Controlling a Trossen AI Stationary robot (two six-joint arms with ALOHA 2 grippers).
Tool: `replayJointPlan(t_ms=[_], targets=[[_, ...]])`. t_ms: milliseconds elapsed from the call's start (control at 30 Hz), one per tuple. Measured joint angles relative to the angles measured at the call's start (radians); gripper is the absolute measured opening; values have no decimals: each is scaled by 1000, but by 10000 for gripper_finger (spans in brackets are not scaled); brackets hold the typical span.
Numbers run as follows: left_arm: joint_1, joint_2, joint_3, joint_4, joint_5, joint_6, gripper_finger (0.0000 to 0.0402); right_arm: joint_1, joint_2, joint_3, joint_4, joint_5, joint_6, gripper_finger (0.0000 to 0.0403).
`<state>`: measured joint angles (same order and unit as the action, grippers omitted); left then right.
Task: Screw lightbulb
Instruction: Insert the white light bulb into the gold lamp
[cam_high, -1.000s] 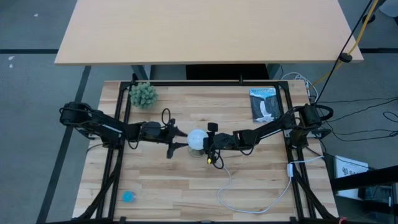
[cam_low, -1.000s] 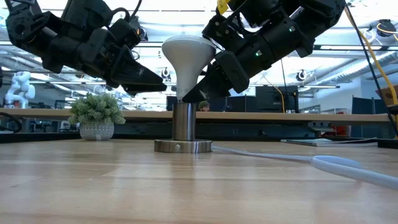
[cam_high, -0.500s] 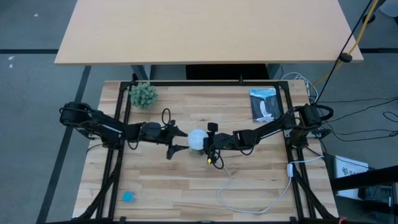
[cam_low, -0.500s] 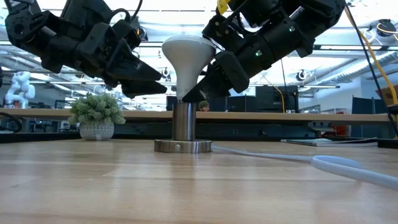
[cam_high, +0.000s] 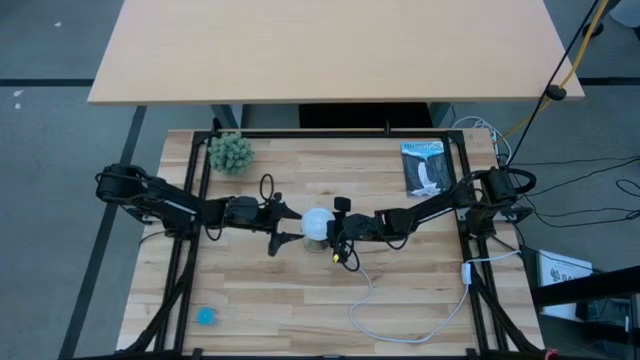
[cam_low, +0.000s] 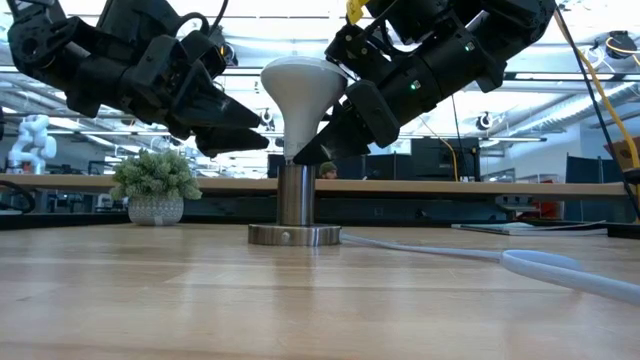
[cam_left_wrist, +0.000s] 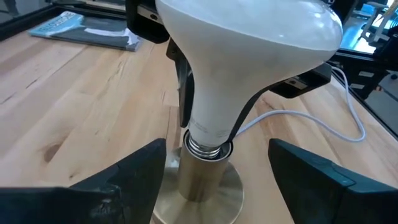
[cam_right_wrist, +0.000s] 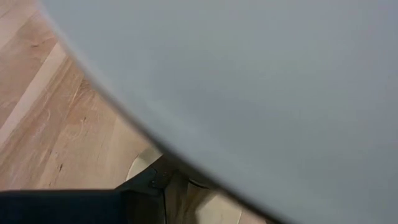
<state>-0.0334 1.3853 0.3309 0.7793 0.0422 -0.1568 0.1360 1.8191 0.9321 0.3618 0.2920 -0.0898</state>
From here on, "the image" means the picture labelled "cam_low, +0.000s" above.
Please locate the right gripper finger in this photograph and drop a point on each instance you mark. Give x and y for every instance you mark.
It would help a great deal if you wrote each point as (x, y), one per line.
(335, 145)

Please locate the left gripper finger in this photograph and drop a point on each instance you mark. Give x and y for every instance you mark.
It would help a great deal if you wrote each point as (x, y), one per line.
(230, 142)
(220, 115)

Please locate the white flood lightbulb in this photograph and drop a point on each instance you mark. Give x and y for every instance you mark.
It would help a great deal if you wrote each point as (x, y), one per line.
(302, 90)

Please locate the metal lamp socket base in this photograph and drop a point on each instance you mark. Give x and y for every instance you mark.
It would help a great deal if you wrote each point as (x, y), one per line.
(296, 200)

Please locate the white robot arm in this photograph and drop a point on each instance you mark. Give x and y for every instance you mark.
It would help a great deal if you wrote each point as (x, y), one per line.
(32, 145)

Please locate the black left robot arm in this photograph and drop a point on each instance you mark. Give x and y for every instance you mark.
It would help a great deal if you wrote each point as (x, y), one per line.
(60, 55)

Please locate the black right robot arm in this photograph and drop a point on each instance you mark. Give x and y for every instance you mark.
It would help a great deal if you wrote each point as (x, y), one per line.
(500, 30)

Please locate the person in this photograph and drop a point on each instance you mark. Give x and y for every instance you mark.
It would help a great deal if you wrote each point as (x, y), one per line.
(328, 170)

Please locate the black computer monitor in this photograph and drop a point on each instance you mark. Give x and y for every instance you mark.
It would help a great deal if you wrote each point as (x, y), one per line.
(435, 160)

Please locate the green succulent in grey pot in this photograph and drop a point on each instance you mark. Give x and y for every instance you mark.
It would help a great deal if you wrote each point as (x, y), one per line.
(155, 175)

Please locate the black round ceiling fixture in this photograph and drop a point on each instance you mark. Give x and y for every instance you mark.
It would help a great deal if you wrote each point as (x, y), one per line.
(485, 121)
(621, 45)

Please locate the light wooden desk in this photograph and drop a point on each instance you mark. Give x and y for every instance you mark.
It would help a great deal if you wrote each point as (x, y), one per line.
(450, 187)

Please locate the dark blue partition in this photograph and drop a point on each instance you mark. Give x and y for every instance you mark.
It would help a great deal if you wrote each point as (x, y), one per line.
(580, 170)

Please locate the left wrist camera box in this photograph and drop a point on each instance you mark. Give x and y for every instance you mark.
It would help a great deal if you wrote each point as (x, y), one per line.
(205, 47)

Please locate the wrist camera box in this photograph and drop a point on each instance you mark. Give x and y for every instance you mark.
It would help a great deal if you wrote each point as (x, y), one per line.
(205, 47)
(357, 52)

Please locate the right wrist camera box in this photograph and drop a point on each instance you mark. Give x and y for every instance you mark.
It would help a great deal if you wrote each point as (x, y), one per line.
(357, 52)

